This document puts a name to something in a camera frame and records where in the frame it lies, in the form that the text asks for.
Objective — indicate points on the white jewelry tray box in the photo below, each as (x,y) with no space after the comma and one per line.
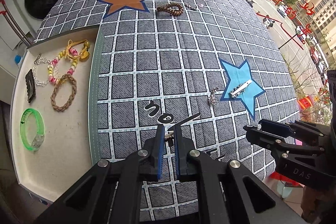
(64,156)

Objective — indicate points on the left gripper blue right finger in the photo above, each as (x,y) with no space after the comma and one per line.
(178,142)

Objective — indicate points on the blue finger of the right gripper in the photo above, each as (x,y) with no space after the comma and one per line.
(276,128)

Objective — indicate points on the green translucent bangle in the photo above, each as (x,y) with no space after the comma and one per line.
(32,129)

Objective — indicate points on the silver spiked hair clip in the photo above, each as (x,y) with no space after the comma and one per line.
(239,89)

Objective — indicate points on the grey checked tablecloth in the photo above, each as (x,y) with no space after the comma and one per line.
(157,57)

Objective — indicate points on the small black hair clip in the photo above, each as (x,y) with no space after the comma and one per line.
(169,138)

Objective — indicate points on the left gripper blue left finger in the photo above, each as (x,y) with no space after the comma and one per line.
(158,150)

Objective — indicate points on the black hair claw clip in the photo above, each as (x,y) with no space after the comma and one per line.
(30,85)

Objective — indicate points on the red handled metal rod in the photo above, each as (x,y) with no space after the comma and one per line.
(14,25)

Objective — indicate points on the small silver charm clip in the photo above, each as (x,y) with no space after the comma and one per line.
(189,6)

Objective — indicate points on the silver rhinestone brooch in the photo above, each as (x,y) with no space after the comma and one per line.
(212,98)

